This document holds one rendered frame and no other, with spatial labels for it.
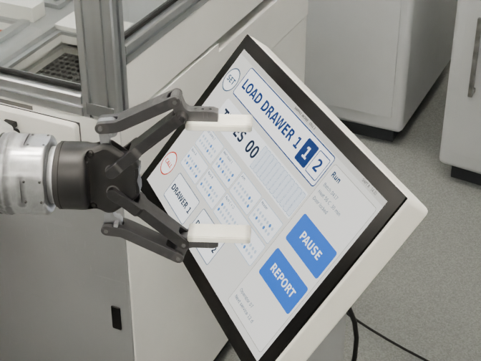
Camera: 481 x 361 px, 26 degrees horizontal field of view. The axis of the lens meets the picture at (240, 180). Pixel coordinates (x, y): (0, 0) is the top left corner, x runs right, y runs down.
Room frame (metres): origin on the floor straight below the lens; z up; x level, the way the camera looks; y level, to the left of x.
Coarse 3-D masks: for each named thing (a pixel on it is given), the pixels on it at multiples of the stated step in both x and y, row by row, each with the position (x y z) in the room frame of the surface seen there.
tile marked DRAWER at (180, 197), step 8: (176, 176) 1.40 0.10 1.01; (176, 184) 1.39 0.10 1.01; (184, 184) 1.38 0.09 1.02; (168, 192) 1.39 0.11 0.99; (176, 192) 1.38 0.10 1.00; (184, 192) 1.36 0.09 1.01; (192, 192) 1.35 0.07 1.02; (168, 200) 1.38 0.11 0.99; (176, 200) 1.36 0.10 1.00; (184, 200) 1.35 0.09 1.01; (192, 200) 1.34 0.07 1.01; (176, 208) 1.35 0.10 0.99; (184, 208) 1.33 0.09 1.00; (192, 208) 1.32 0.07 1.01; (176, 216) 1.33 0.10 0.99; (184, 216) 1.32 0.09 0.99
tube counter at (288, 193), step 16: (256, 144) 1.33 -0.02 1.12; (256, 160) 1.30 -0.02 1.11; (272, 160) 1.28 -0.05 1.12; (256, 176) 1.27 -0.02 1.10; (272, 176) 1.25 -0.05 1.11; (288, 176) 1.23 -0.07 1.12; (272, 192) 1.23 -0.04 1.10; (288, 192) 1.21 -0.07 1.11; (304, 192) 1.18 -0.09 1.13; (288, 208) 1.18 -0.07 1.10
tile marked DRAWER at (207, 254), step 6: (204, 210) 1.30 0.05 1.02; (198, 216) 1.30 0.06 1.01; (204, 216) 1.29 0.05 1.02; (198, 222) 1.29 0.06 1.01; (204, 222) 1.28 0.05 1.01; (210, 222) 1.27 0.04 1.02; (222, 246) 1.21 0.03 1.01; (198, 252) 1.24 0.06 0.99; (204, 252) 1.23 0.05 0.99; (210, 252) 1.22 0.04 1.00; (216, 252) 1.21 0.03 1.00; (204, 258) 1.22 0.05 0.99; (210, 258) 1.21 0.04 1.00
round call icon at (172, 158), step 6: (174, 150) 1.46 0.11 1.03; (168, 156) 1.46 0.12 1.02; (174, 156) 1.45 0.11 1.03; (162, 162) 1.46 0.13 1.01; (168, 162) 1.45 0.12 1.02; (174, 162) 1.44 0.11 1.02; (162, 168) 1.44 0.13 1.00; (168, 168) 1.43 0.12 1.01; (162, 174) 1.43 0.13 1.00; (168, 174) 1.42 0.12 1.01
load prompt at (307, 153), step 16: (256, 80) 1.44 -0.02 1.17; (240, 96) 1.44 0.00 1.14; (256, 96) 1.41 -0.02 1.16; (272, 96) 1.38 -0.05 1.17; (256, 112) 1.38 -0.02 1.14; (272, 112) 1.35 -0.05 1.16; (288, 112) 1.33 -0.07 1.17; (272, 128) 1.33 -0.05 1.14; (288, 128) 1.30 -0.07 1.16; (304, 128) 1.28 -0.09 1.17; (288, 144) 1.28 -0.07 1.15; (304, 144) 1.26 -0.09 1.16; (320, 144) 1.23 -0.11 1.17; (304, 160) 1.23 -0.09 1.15; (320, 160) 1.21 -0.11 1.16; (304, 176) 1.21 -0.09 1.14; (320, 176) 1.19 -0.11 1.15
